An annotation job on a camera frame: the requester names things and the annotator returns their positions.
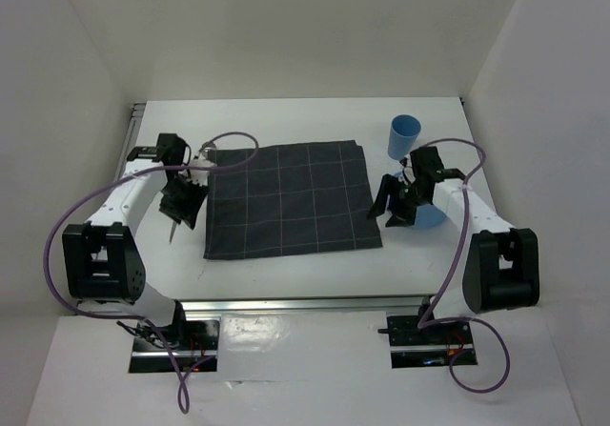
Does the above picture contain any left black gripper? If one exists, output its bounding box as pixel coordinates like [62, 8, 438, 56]
[159, 174, 211, 230]

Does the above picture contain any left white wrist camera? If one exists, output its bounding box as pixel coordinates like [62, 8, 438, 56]
[186, 156, 216, 186]

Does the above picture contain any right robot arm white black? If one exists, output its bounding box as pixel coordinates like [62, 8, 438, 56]
[367, 141, 540, 342]

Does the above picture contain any silver spoon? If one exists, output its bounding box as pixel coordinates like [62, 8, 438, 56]
[198, 141, 217, 160]

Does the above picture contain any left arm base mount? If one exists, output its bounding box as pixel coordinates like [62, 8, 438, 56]
[117, 316, 220, 374]

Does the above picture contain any dark grey checked cloth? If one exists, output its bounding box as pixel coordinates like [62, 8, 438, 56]
[203, 140, 382, 260]

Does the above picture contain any blue plastic plate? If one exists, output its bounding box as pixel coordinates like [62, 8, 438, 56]
[413, 205, 446, 230]

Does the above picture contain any silver fork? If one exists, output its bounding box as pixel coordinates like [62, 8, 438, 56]
[169, 221, 178, 244]

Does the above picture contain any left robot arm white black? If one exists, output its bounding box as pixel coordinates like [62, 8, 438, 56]
[62, 133, 212, 349]

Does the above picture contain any aluminium table frame rail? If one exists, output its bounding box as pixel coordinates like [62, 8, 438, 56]
[75, 102, 524, 317]

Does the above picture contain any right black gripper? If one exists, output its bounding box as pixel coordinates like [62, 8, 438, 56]
[366, 173, 428, 228]

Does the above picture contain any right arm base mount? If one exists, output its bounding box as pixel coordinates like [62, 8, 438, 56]
[377, 308, 478, 369]

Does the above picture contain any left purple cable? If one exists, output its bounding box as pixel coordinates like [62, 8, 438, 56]
[43, 132, 261, 414]

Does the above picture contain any blue plastic cup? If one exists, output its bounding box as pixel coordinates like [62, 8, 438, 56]
[387, 114, 421, 160]

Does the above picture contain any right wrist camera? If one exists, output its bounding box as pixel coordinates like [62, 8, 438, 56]
[399, 155, 416, 185]

